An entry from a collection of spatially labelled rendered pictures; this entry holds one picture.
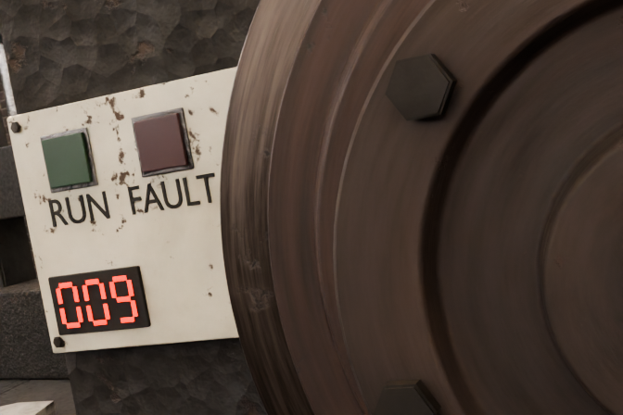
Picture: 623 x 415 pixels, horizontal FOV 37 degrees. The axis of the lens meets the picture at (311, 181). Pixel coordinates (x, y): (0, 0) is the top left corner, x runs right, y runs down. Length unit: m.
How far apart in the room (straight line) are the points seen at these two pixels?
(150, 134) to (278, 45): 0.21
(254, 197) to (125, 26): 0.25
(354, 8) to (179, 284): 0.30
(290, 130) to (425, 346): 0.13
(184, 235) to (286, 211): 0.21
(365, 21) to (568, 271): 0.15
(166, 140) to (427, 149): 0.32
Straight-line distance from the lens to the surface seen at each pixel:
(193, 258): 0.65
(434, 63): 0.33
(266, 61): 0.46
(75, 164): 0.68
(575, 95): 0.34
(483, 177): 0.35
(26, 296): 5.90
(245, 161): 0.47
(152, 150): 0.65
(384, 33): 0.40
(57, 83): 0.72
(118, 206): 0.67
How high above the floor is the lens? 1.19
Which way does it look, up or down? 3 degrees down
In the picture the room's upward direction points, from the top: 10 degrees counter-clockwise
